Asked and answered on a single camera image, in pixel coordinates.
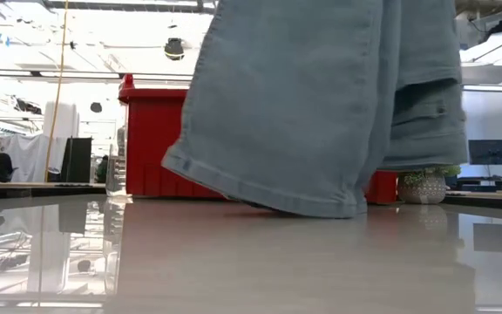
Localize light blue denim jeans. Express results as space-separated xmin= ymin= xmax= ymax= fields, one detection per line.
xmin=160 ymin=0 xmax=469 ymax=220

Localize red plastic bin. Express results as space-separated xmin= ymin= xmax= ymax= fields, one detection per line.
xmin=118 ymin=86 xmax=399 ymax=206

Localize black cabinet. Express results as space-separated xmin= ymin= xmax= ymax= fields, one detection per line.
xmin=60 ymin=137 xmax=93 ymax=184

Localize white hanging cloth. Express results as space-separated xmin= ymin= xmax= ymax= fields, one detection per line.
xmin=0 ymin=102 xmax=80 ymax=184

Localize black computer monitor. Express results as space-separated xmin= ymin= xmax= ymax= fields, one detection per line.
xmin=467 ymin=139 xmax=502 ymax=167

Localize black ceiling dome camera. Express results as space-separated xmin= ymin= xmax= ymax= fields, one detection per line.
xmin=164 ymin=38 xmax=186 ymax=61

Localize silver metal bracket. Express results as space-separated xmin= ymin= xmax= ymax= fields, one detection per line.
xmin=105 ymin=126 xmax=132 ymax=200

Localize yellow hanging strap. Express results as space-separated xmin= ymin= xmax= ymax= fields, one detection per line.
xmin=43 ymin=0 xmax=70 ymax=182

